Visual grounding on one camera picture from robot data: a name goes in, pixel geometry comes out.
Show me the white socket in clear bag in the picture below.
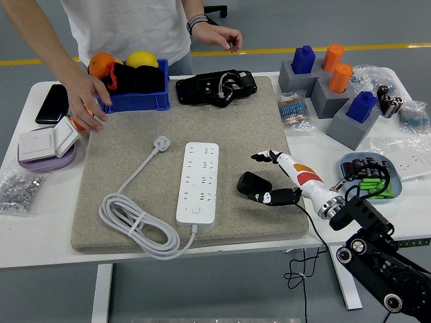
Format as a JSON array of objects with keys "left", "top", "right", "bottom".
[{"left": 368, "top": 136, "right": 431, "bottom": 182}]

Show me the grey block holder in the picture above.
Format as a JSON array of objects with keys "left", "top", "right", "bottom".
[
  {"left": 325, "top": 97, "right": 381, "bottom": 151},
  {"left": 310, "top": 75, "right": 354, "bottom": 119}
]

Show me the clear bag of resistors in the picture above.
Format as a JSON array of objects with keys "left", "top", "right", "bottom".
[{"left": 277, "top": 90, "right": 316, "bottom": 133}]

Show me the person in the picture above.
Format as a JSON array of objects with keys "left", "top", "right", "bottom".
[{"left": 60, "top": 0, "right": 195, "bottom": 77}]

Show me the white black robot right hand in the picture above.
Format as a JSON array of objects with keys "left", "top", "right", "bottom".
[{"left": 247, "top": 150, "right": 337, "bottom": 215}]

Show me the grey block with two holes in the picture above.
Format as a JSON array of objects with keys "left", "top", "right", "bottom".
[{"left": 278, "top": 59, "right": 326, "bottom": 98}]

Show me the purple tray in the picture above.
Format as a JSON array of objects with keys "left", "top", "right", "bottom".
[{"left": 18, "top": 126, "right": 77, "bottom": 173}]

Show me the clear bag of metal nuts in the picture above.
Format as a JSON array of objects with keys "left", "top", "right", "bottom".
[{"left": 0, "top": 170, "right": 46, "bottom": 217}]

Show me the orange fruit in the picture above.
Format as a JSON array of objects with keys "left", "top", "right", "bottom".
[{"left": 88, "top": 52, "right": 117, "bottom": 79}]

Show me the black office chair base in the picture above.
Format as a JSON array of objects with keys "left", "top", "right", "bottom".
[{"left": 203, "top": 5, "right": 228, "bottom": 26}]

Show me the dark wristband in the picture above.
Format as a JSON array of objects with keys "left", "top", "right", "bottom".
[{"left": 186, "top": 13, "right": 209, "bottom": 35}]

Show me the white table leg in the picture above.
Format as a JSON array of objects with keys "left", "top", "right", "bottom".
[
  {"left": 91, "top": 263, "right": 114, "bottom": 323},
  {"left": 328, "top": 247, "right": 364, "bottom": 310}
]

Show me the black opened electronic device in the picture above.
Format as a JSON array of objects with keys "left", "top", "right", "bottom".
[{"left": 175, "top": 69, "right": 259, "bottom": 108}]

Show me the bag of blue resistors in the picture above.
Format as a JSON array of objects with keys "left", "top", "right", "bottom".
[{"left": 397, "top": 100, "right": 431, "bottom": 135}]

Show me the crumpled clear plastic bag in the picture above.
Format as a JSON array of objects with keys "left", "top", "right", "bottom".
[{"left": 350, "top": 64, "right": 395, "bottom": 98}]

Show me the blue plastic bin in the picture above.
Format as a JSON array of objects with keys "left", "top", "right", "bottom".
[{"left": 93, "top": 59, "right": 171, "bottom": 114}]

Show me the person's right hand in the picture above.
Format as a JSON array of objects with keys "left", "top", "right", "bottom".
[{"left": 67, "top": 72, "right": 114, "bottom": 134}]

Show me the yellow lemon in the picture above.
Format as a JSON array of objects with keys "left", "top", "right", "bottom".
[{"left": 126, "top": 50, "right": 160, "bottom": 69}]

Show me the light blue tray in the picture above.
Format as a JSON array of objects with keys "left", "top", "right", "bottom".
[{"left": 339, "top": 151, "right": 403, "bottom": 205}]

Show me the blue square peg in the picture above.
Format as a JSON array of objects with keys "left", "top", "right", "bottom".
[
  {"left": 291, "top": 45, "right": 317, "bottom": 75},
  {"left": 345, "top": 90, "right": 378, "bottom": 124}
]

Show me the black plug with cord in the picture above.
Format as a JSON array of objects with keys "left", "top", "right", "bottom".
[{"left": 236, "top": 171, "right": 330, "bottom": 323}]

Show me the white wall switch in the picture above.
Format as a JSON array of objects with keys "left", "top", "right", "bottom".
[
  {"left": 18, "top": 129, "right": 57, "bottom": 163},
  {"left": 53, "top": 116, "right": 80, "bottom": 159}
]

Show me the table height control panel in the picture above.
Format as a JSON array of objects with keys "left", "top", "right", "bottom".
[{"left": 397, "top": 238, "right": 431, "bottom": 249}]

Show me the black smartphone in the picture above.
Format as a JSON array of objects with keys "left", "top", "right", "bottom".
[{"left": 35, "top": 83, "right": 70, "bottom": 124}]

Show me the bag of black capacitors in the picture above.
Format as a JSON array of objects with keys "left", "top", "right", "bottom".
[{"left": 376, "top": 84, "right": 405, "bottom": 119}]

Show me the white power strip with cable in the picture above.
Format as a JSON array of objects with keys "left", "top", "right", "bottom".
[{"left": 98, "top": 135, "right": 220, "bottom": 260}]

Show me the person's left hand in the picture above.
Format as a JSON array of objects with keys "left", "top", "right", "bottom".
[{"left": 191, "top": 22, "right": 244, "bottom": 54}]

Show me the grey-brown mat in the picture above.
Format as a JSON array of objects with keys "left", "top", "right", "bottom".
[{"left": 70, "top": 75, "right": 310, "bottom": 254}]

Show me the orange cylinder peg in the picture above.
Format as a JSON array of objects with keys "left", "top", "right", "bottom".
[
  {"left": 321, "top": 43, "right": 345, "bottom": 73},
  {"left": 328, "top": 63, "right": 354, "bottom": 94}
]

